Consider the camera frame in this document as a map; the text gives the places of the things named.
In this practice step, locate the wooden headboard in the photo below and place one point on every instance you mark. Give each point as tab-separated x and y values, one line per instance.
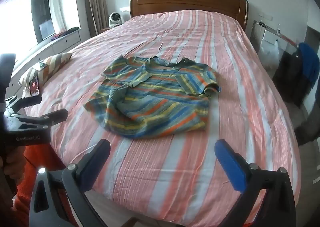
187	1

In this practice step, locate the blue garment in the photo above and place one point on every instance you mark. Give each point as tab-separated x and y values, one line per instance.
308	61

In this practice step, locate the striped pillow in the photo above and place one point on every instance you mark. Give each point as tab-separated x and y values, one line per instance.
52	63

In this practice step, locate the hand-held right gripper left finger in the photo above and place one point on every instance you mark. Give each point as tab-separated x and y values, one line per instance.
98	159

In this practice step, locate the window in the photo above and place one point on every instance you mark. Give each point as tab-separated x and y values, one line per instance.
37	11

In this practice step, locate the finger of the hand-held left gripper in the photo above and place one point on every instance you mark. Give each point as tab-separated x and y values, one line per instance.
27	100
50	117

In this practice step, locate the bed with pink striped sheet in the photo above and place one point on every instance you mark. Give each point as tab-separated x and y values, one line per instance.
200	41

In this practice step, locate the white sheer curtain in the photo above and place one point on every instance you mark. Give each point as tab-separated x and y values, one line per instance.
57	4

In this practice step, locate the dark clothes pile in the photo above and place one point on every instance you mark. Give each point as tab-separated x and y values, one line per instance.
63	33

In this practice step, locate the white round fan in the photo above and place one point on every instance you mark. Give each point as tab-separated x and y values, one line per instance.
115	18

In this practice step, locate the striped knit shirt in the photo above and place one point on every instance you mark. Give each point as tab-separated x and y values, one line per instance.
155	97

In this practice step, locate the clear plastic bag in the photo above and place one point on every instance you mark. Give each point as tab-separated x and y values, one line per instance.
268	54

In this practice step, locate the person's orange clothing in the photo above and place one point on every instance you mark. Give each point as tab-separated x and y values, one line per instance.
37	157

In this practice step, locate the clothes rack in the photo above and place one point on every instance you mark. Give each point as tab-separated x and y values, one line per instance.
277	33

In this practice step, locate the black garment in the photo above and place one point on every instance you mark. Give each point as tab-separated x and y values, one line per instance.
291	79

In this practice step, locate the smartphone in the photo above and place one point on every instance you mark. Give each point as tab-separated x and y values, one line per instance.
34	86

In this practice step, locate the person's left hand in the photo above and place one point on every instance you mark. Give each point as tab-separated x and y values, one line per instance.
15	164

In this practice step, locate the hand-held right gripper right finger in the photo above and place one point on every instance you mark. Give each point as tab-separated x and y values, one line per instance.
228	162

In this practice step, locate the wooden nightstand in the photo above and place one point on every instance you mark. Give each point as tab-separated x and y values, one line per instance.
107	29

